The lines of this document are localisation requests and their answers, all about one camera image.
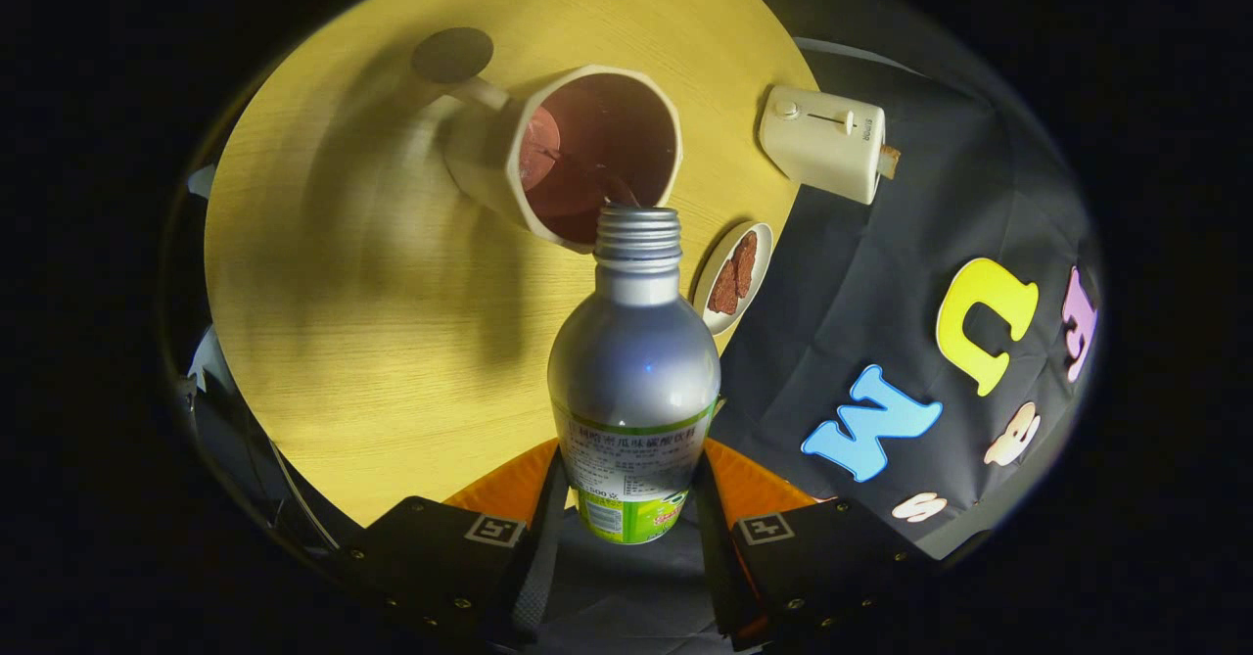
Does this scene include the white toaster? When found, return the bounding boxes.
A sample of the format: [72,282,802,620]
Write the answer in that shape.
[759,84,887,207]

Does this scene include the brown meat slices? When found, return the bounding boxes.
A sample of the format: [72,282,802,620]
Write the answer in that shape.
[707,231,759,316]

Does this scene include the wooden table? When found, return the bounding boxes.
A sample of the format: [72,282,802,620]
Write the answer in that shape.
[203,0,821,529]

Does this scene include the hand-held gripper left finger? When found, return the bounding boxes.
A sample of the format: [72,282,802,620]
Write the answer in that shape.
[338,438,571,651]

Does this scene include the silver juice bottle green label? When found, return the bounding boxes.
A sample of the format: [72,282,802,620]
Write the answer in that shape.
[546,206,723,546]

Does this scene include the white round plate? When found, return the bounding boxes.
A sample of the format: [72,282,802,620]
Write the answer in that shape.
[691,221,774,336]

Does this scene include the beige cup with handle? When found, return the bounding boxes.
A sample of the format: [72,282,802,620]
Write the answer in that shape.
[411,26,683,250]

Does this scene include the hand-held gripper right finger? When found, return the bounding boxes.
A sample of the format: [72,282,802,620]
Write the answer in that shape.
[693,437,941,651]

